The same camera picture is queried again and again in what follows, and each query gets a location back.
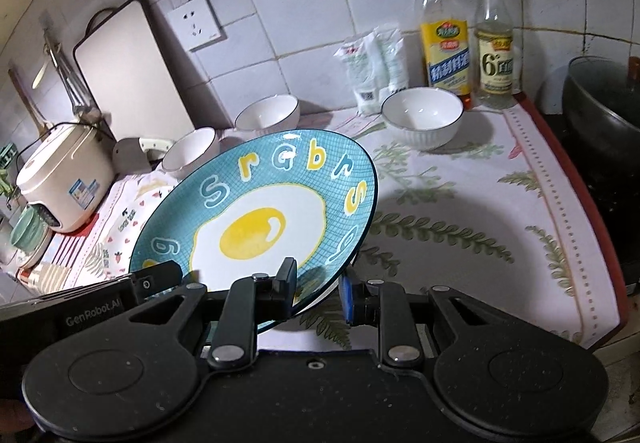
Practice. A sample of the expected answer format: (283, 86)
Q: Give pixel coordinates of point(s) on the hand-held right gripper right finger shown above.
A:
(348, 300)

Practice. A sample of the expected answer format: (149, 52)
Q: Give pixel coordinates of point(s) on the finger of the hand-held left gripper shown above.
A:
(157, 279)

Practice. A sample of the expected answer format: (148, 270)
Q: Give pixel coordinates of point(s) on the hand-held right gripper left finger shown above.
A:
(286, 285)

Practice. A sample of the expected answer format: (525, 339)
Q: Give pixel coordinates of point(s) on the white bear print plate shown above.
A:
(125, 223)

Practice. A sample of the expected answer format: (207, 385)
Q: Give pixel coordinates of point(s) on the blue fried egg plate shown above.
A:
(260, 203)

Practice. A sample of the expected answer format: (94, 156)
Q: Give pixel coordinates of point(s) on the white bowl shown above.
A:
(267, 113)
(422, 115)
(190, 150)

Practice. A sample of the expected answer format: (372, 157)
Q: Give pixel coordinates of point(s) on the striped cloth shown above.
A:
(75, 263)

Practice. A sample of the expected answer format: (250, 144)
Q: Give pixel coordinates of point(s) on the white dish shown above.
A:
(37, 259)

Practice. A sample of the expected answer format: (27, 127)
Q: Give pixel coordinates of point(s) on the green ribbed colander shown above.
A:
(27, 228)

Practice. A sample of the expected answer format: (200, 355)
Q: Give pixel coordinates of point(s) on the cream rice cooker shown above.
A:
(65, 173)

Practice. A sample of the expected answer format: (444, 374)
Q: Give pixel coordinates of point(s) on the floral tablecloth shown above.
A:
(450, 203)

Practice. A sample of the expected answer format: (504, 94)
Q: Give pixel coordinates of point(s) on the green basket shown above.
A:
(6, 173)

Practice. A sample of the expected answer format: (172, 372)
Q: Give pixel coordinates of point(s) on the metal tongs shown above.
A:
(75, 88)

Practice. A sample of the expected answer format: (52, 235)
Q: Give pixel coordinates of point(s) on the cream cutting board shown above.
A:
(130, 68)

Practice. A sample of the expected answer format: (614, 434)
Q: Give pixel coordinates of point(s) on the wooden spatula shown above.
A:
(30, 103)

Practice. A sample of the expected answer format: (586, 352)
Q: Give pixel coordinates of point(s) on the white salt bag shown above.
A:
(362, 78)
(395, 58)

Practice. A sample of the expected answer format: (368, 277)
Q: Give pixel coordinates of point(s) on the yellow label oil bottle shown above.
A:
(445, 53)

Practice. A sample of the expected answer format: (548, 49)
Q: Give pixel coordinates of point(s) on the clear vinegar bottle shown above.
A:
(494, 58)

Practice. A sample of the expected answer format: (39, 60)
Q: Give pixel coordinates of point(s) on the black gas stove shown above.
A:
(615, 203)

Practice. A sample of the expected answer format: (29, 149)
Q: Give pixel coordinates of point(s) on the black wok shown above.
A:
(600, 113)

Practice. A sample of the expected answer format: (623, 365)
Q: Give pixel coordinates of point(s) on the white wall socket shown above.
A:
(195, 23)

